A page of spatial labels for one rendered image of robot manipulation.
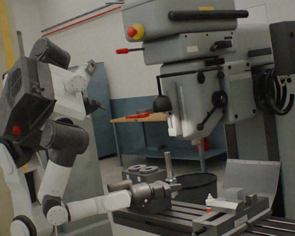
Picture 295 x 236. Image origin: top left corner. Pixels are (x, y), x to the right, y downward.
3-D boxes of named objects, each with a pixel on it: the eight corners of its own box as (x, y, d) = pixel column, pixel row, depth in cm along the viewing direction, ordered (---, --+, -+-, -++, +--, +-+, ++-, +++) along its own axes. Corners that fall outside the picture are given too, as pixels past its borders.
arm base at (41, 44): (25, 68, 176) (46, 60, 171) (28, 41, 181) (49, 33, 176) (49, 82, 188) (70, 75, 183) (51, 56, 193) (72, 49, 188)
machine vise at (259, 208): (221, 244, 154) (217, 215, 153) (191, 237, 165) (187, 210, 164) (273, 212, 177) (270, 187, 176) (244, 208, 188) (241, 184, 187)
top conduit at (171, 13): (175, 19, 154) (173, 9, 154) (166, 21, 157) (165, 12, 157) (250, 17, 182) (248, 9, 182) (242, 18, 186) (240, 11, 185)
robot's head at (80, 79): (63, 87, 163) (76, 71, 158) (71, 74, 171) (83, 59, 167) (77, 98, 164) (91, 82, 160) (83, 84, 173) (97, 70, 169)
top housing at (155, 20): (163, 33, 155) (157, -11, 154) (119, 44, 175) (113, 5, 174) (243, 28, 185) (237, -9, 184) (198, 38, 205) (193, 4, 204)
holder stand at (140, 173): (151, 215, 201) (145, 173, 199) (126, 207, 219) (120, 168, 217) (172, 207, 207) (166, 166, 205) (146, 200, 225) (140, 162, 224)
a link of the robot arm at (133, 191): (143, 206, 170) (116, 213, 166) (135, 205, 180) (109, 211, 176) (137, 177, 171) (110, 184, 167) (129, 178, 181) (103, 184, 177)
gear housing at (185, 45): (185, 59, 163) (181, 32, 162) (142, 66, 182) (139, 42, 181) (239, 52, 184) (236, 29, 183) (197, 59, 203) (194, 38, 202)
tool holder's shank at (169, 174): (175, 178, 179) (172, 152, 178) (168, 180, 178) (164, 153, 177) (172, 177, 182) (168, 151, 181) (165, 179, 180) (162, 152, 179)
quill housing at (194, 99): (199, 141, 169) (187, 59, 166) (163, 140, 185) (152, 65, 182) (230, 132, 181) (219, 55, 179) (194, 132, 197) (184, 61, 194)
